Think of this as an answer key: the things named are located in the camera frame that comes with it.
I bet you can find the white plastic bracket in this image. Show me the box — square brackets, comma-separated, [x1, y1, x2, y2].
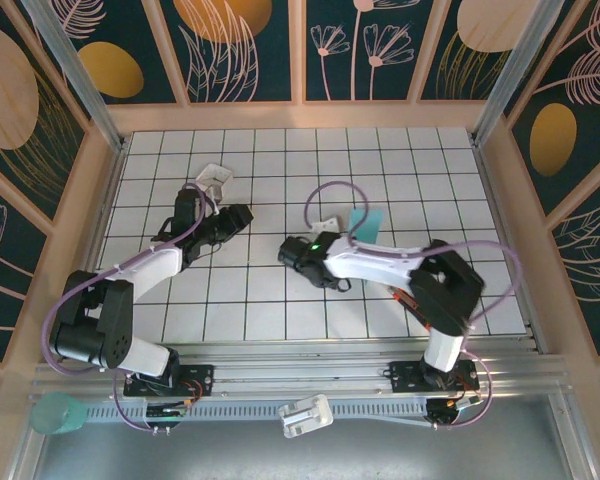
[277, 393, 335, 440]

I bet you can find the small black circuit board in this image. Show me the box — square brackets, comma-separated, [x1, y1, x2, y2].
[427, 397, 481, 424]
[144, 404, 191, 421]

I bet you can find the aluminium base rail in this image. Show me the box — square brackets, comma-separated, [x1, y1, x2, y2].
[29, 339, 571, 401]

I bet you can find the teal plastic cup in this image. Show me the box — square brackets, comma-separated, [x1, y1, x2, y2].
[29, 392, 89, 436]

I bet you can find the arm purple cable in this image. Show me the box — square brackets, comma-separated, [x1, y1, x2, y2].
[44, 182, 221, 432]
[303, 179, 524, 431]

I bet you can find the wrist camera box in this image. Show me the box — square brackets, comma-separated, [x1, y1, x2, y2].
[312, 215, 343, 237]
[203, 180, 230, 206]

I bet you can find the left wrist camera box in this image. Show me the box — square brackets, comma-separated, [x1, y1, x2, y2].
[203, 180, 230, 206]

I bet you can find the small white square dish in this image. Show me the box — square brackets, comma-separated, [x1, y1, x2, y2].
[196, 163, 234, 191]

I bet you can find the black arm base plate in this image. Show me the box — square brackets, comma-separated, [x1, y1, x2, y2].
[123, 363, 216, 399]
[388, 360, 481, 396]

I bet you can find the teal paper sheet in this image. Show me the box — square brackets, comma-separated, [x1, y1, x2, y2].
[348, 208, 384, 245]

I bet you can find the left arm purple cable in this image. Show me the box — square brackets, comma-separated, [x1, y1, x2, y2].
[44, 182, 221, 432]

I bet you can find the aluminium frame post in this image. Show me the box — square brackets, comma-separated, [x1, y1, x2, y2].
[472, 0, 569, 146]
[22, 0, 126, 151]

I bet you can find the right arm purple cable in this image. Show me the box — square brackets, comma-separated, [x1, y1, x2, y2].
[303, 179, 524, 431]

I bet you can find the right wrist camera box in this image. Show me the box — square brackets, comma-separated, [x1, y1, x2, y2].
[312, 215, 343, 237]

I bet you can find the grey slotted cable tray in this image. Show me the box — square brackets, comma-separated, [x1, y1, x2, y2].
[84, 399, 431, 424]

